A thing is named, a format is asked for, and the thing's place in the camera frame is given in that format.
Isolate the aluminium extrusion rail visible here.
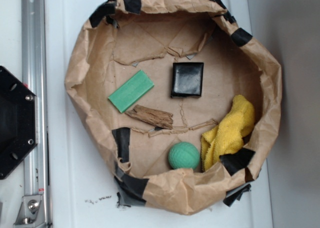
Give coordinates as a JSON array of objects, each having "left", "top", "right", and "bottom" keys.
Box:
[{"left": 21, "top": 0, "right": 52, "bottom": 227}]

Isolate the brown wood piece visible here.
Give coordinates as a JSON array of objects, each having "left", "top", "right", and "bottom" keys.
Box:
[{"left": 125, "top": 105, "right": 174, "bottom": 130}]

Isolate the metal corner bracket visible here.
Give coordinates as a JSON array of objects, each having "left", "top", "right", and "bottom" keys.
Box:
[{"left": 13, "top": 194, "right": 46, "bottom": 228}]

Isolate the white tray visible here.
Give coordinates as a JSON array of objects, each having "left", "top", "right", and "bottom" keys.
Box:
[{"left": 44, "top": 0, "right": 273, "bottom": 227}]

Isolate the black box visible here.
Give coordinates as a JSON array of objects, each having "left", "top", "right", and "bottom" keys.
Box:
[{"left": 171, "top": 62, "right": 204, "bottom": 98}]

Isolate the green rectangular block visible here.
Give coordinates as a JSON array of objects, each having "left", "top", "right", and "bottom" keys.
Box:
[{"left": 108, "top": 70, "right": 154, "bottom": 113}]

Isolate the brown paper bag basket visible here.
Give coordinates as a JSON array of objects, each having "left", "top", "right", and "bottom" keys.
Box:
[{"left": 64, "top": 0, "right": 282, "bottom": 215}]

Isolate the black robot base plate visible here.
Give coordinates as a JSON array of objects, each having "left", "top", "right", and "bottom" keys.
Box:
[{"left": 0, "top": 66, "right": 37, "bottom": 180}]

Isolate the green dimpled ball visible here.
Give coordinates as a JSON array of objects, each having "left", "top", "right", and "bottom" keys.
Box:
[{"left": 168, "top": 142, "right": 200, "bottom": 169}]

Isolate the yellow microfiber cloth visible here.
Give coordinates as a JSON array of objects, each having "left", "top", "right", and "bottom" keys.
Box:
[{"left": 200, "top": 95, "right": 256, "bottom": 171}]

